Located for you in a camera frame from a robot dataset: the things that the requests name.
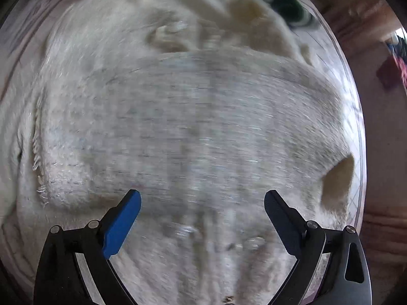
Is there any cream fuzzy knit cardigan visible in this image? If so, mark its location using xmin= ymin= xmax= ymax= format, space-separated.
xmin=0 ymin=0 xmax=357 ymax=305

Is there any dark red cloth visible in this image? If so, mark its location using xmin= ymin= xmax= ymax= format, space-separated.
xmin=376 ymin=53 xmax=407 ymax=93

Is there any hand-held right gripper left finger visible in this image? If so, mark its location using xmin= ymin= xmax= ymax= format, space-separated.
xmin=33 ymin=189 xmax=142 ymax=305

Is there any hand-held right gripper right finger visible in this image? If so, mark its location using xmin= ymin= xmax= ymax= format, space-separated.
xmin=264 ymin=189 xmax=373 ymax=305

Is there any green garment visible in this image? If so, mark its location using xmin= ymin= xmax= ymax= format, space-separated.
xmin=159 ymin=0 xmax=318 ymax=31

